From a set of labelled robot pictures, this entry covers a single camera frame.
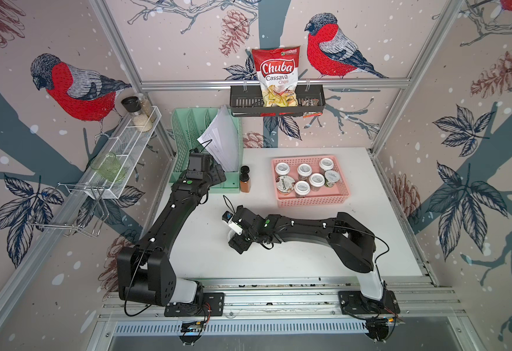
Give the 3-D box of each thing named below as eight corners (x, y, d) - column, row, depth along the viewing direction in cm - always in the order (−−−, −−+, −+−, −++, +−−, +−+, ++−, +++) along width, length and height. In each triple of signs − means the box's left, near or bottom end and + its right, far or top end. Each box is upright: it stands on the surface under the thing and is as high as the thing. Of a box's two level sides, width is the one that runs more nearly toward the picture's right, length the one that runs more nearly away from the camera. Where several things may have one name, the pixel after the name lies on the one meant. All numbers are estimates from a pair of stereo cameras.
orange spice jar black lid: (241, 193, 106) (239, 182, 99) (241, 183, 109) (240, 172, 103) (250, 193, 106) (249, 182, 99) (250, 183, 109) (249, 172, 103)
